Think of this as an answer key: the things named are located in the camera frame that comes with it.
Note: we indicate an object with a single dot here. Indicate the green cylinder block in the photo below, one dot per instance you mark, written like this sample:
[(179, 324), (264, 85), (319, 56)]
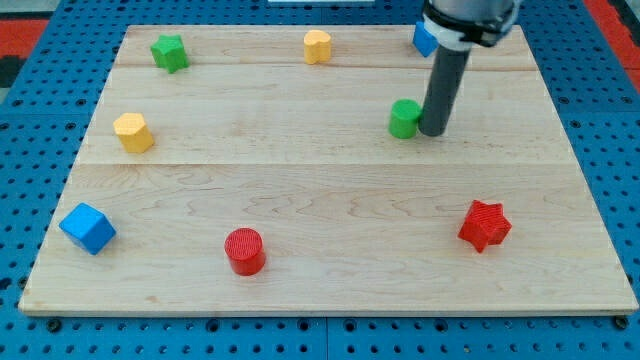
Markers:
[(404, 117)]

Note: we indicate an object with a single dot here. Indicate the red star block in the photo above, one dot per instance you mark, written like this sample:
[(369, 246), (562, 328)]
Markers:
[(484, 225)]

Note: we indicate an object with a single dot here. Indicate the green star block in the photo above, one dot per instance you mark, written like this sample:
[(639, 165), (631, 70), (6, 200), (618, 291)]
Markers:
[(169, 53)]

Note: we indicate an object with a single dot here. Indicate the light wooden board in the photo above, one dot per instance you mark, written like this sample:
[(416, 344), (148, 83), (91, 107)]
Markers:
[(354, 221)]

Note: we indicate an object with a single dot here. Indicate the red cylinder block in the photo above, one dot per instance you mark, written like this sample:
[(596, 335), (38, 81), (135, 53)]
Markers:
[(245, 252)]

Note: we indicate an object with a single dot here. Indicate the yellow heart block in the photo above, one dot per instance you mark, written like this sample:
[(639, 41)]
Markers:
[(317, 47)]

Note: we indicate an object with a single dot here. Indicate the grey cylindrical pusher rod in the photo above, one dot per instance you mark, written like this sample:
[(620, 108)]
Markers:
[(444, 82)]

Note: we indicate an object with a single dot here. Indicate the blue block behind rod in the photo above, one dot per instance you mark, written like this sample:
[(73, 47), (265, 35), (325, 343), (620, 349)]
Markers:
[(424, 42)]

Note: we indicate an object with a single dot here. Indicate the yellow hexagon block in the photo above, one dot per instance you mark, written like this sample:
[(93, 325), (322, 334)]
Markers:
[(133, 133)]

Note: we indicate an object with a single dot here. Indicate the blue cube block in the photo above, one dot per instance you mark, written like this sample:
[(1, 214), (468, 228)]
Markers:
[(88, 228)]

